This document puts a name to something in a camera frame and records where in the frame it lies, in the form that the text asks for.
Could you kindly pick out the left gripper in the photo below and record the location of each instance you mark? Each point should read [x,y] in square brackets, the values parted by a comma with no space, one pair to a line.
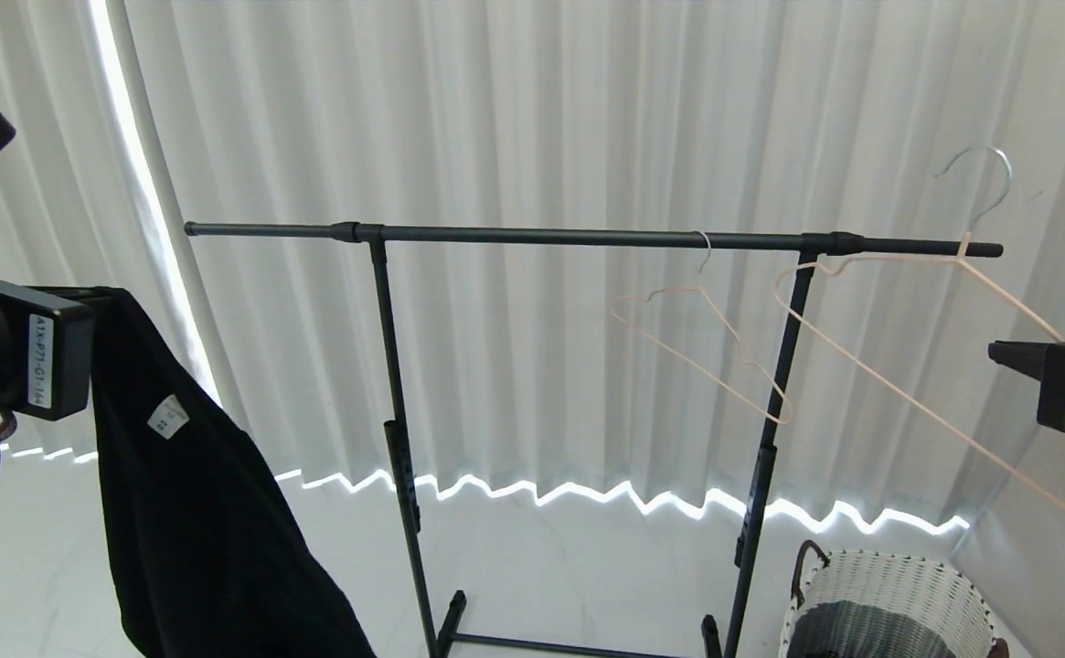
[70,356]

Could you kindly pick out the pink clothes hanger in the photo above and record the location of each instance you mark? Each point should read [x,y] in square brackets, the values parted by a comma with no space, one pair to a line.
[963,249]
[698,289]

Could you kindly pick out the black garment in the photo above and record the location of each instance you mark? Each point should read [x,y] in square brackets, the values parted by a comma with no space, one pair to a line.
[203,530]

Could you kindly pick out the white laundry basket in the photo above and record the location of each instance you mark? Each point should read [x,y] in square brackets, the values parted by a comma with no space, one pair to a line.
[898,585]

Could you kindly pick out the black clothes rack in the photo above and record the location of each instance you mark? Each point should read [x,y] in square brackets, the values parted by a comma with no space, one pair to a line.
[541,237]

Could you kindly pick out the white curtain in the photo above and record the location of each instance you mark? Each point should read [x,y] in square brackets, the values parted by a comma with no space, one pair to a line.
[541,137]

